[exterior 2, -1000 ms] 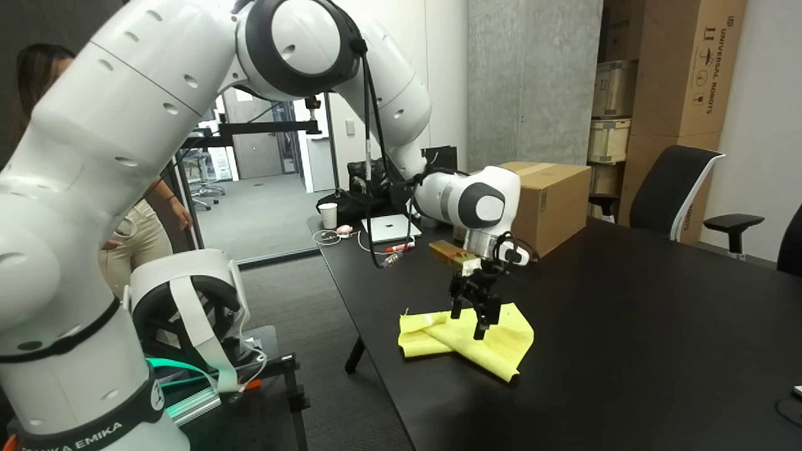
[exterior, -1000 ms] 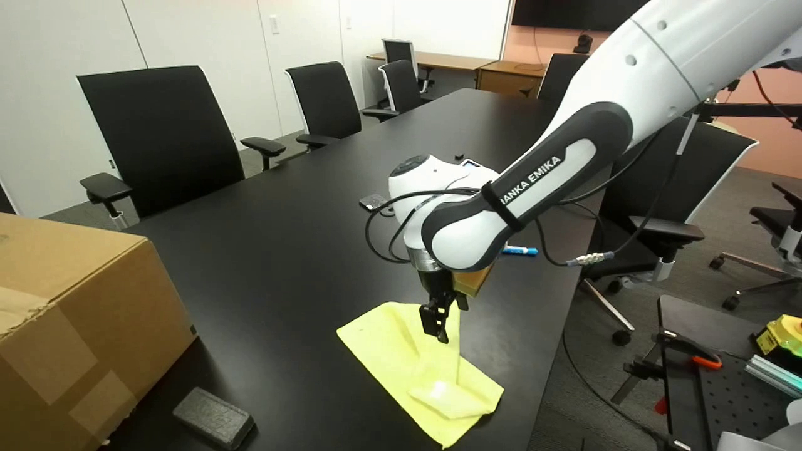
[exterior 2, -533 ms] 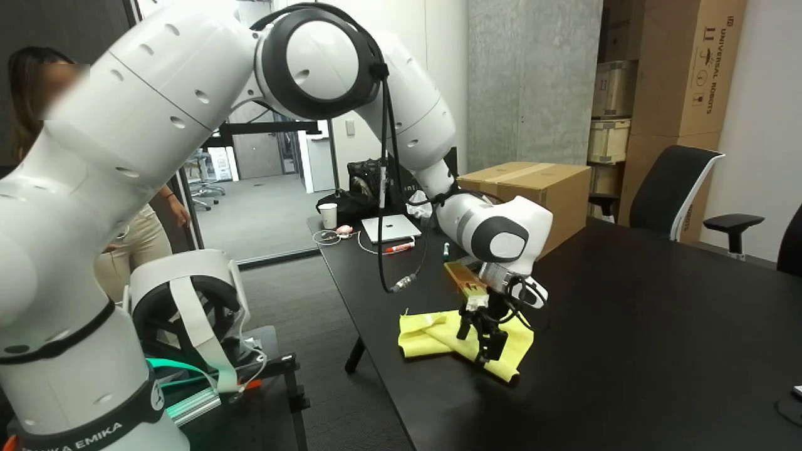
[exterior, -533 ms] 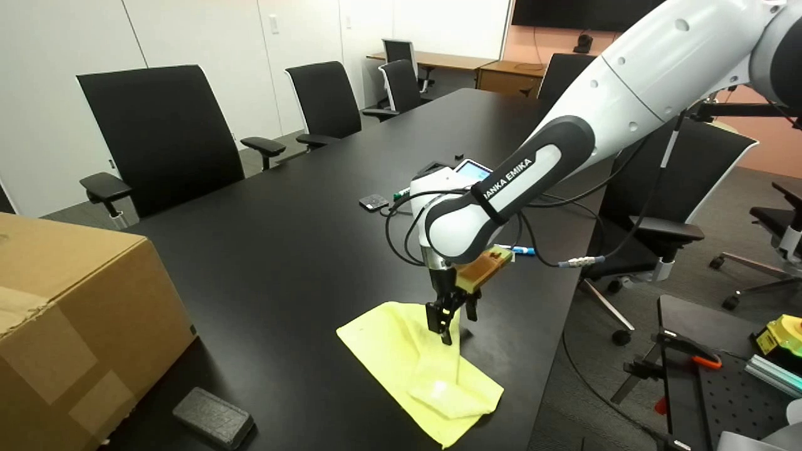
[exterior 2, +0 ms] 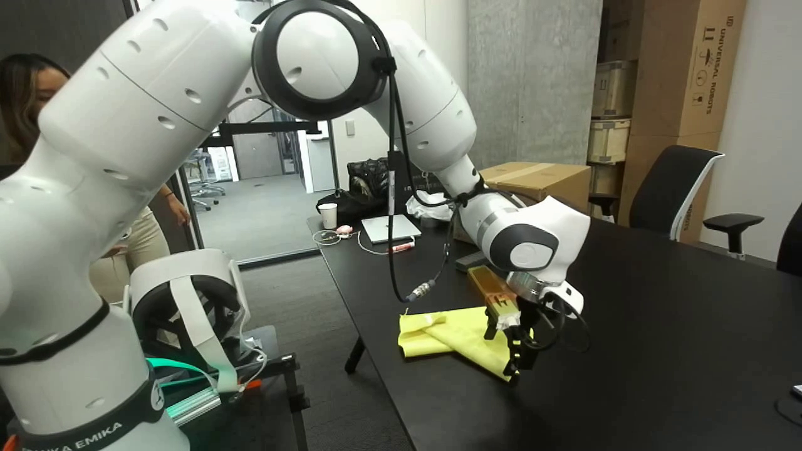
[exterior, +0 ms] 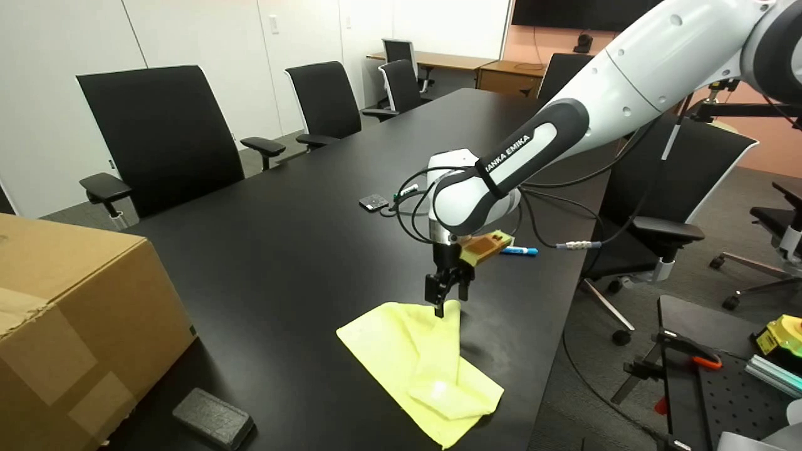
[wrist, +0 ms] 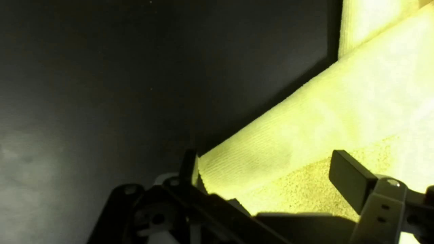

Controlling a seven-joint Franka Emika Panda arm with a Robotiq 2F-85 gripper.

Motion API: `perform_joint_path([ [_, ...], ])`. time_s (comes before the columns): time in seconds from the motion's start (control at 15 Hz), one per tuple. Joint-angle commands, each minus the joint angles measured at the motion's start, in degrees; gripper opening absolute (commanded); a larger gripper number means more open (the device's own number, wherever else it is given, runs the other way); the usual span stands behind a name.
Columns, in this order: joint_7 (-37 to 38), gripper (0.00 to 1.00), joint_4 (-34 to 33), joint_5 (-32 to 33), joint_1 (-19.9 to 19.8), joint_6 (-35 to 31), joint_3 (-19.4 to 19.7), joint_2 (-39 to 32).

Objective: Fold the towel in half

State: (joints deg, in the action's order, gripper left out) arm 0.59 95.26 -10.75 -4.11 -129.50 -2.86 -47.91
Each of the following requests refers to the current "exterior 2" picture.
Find teal plastic part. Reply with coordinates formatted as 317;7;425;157
144;355;224;422

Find brown cardboard box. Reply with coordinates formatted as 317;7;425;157
478;161;593;214

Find white papers on table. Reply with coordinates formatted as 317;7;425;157
358;213;422;246

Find white plastic bag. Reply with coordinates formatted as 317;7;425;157
402;189;459;224

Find long black robot cable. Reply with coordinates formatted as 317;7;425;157
382;73;441;305

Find distant office chair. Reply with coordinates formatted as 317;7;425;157
183;147;228;213

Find person in black top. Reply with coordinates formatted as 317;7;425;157
0;52;193;305

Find tall upright cardboard box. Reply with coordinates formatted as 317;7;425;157
617;0;748;246

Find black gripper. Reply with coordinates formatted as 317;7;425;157
498;293;574;386

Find yellow towel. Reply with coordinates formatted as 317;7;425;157
395;302;516;382

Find yellow wrist camera mount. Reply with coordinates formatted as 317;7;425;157
466;262;523;326

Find white paper cup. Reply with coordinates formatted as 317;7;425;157
315;201;340;233

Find black office chair with armrests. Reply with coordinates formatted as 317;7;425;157
625;143;767;256

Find white VR headset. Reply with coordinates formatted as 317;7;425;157
122;247;252;395

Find small stacked cardboard box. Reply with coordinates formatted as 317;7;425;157
585;115;634;164
592;58;637;121

